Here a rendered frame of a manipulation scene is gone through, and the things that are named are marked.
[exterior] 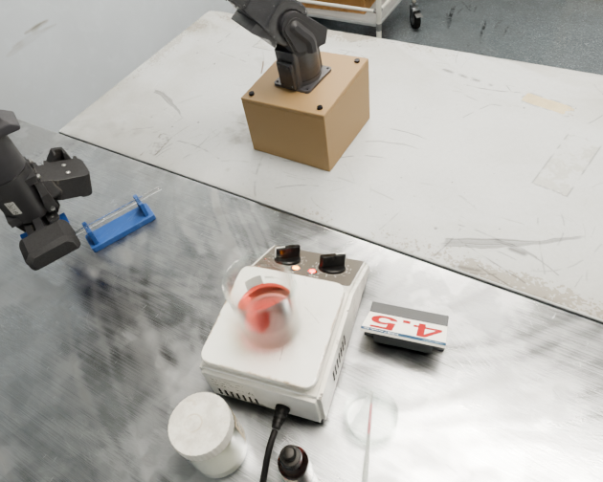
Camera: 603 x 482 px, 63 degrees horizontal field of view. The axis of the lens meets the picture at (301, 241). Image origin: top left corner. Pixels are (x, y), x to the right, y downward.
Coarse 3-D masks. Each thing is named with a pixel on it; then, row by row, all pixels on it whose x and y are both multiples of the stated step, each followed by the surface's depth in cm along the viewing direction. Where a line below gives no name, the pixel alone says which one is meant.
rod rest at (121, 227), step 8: (136, 208) 74; (144, 208) 72; (120, 216) 73; (128, 216) 73; (136, 216) 73; (144, 216) 73; (152, 216) 73; (112, 224) 73; (120, 224) 72; (128, 224) 72; (136, 224) 72; (144, 224) 73; (88, 232) 69; (96, 232) 72; (104, 232) 72; (112, 232) 72; (120, 232) 71; (128, 232) 72; (88, 240) 71; (96, 240) 70; (104, 240) 71; (112, 240) 71; (96, 248) 70
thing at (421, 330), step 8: (368, 320) 55; (376, 320) 56; (384, 320) 56; (392, 320) 56; (400, 320) 56; (408, 320) 57; (384, 328) 54; (392, 328) 54; (400, 328) 54; (408, 328) 54; (416, 328) 55; (424, 328) 55; (432, 328) 55; (440, 328) 55; (416, 336) 52; (424, 336) 53; (432, 336) 53; (440, 336) 53
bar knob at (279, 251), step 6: (282, 246) 59; (288, 246) 59; (294, 246) 59; (300, 246) 59; (276, 252) 58; (282, 252) 58; (288, 252) 59; (294, 252) 59; (288, 258) 59; (294, 258) 59; (300, 258) 59; (294, 264) 58
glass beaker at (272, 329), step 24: (240, 264) 45; (264, 264) 46; (288, 264) 44; (240, 288) 47; (288, 288) 48; (240, 312) 42; (264, 312) 42; (288, 312) 44; (264, 336) 45; (288, 336) 46
